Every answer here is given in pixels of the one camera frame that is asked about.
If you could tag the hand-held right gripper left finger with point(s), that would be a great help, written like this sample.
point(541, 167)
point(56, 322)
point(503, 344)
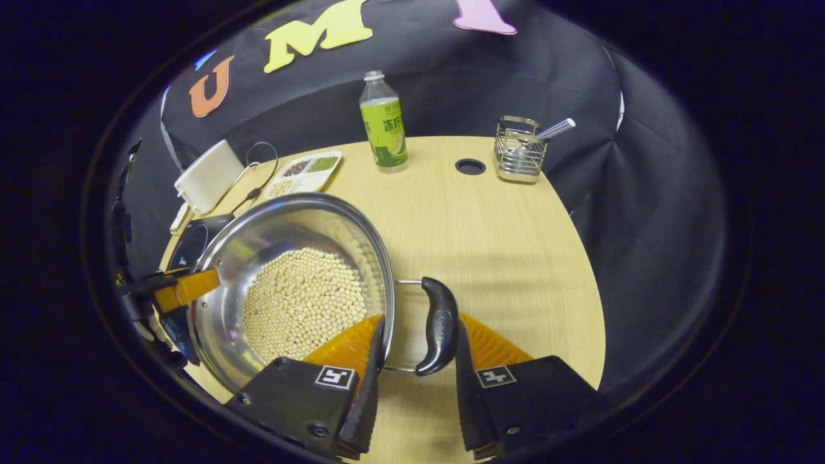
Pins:
point(370, 399)

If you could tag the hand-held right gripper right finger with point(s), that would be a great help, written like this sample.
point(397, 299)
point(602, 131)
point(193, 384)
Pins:
point(469, 399)

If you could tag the stainless steel pot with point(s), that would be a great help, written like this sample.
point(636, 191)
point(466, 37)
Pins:
point(258, 238)

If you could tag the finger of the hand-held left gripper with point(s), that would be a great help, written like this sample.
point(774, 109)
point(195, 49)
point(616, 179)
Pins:
point(177, 332)
point(145, 285)

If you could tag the small green plate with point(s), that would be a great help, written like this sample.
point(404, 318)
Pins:
point(178, 219)

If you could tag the white divided plate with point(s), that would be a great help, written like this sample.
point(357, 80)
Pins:
point(303, 175)

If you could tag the black induction cooktop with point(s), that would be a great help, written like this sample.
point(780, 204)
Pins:
point(190, 245)

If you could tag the black backdrop cloth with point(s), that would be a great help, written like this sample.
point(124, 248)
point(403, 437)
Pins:
point(644, 225)

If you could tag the pile of soybeans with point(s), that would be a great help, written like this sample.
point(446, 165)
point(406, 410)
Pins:
point(303, 303)

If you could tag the white toaster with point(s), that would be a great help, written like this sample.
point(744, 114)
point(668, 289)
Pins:
point(206, 177)

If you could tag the green drink bottle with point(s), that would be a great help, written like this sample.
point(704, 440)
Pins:
point(385, 129)

